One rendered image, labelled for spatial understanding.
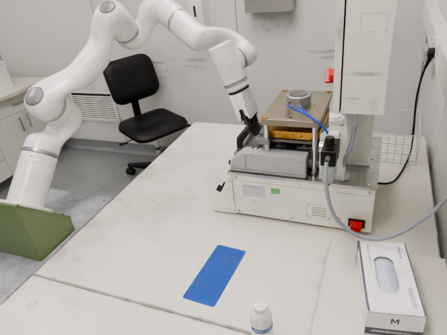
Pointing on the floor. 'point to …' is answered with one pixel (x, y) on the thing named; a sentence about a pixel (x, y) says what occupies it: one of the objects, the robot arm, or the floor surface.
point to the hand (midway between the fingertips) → (256, 129)
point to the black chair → (127, 125)
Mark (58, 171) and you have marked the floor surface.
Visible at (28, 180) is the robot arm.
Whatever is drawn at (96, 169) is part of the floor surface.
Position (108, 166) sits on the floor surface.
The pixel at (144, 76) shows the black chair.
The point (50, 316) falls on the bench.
